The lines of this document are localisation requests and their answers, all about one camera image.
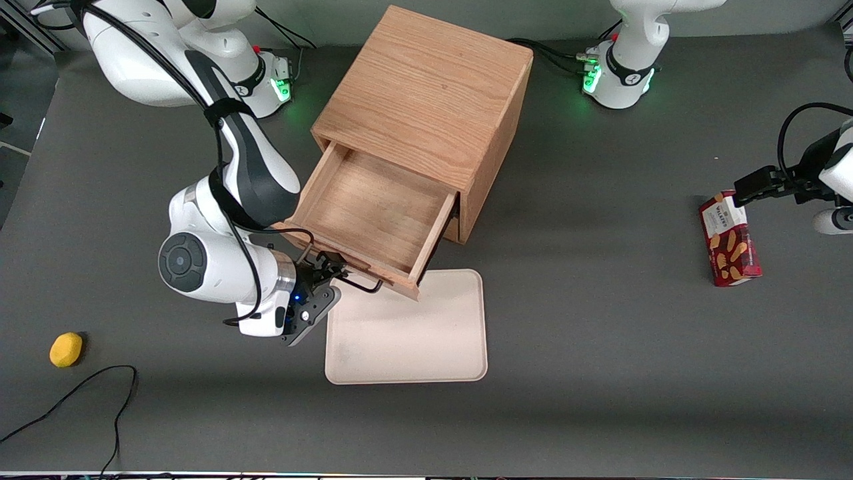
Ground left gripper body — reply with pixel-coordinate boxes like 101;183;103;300
796;130;853;235

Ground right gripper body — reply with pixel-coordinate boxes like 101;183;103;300
237;265;322;338

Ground wooden drawer cabinet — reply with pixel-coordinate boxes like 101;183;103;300
311;5;535;245

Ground red tartan shortbread box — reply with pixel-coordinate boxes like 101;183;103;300
698;190;763;287

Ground beige plastic tray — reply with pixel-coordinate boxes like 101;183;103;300
325;269;488;385

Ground yellow lemon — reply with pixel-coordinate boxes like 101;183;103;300
49;332;84;369

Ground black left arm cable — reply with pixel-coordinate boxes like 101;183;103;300
776;102;853;182

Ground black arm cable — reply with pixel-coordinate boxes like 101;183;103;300
776;102;853;182
30;0;315;329

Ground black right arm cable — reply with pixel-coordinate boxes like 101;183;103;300
30;0;315;329

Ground thin black table cable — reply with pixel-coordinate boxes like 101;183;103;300
0;365;139;478

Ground black right base cables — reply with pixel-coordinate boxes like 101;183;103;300
255;8;318;51

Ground black base cables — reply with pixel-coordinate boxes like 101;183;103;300
506;37;604;77
255;8;318;51

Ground black left base cables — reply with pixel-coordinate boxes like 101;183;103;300
506;37;604;77

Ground aluminium frame profile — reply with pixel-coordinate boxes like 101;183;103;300
0;10;64;54

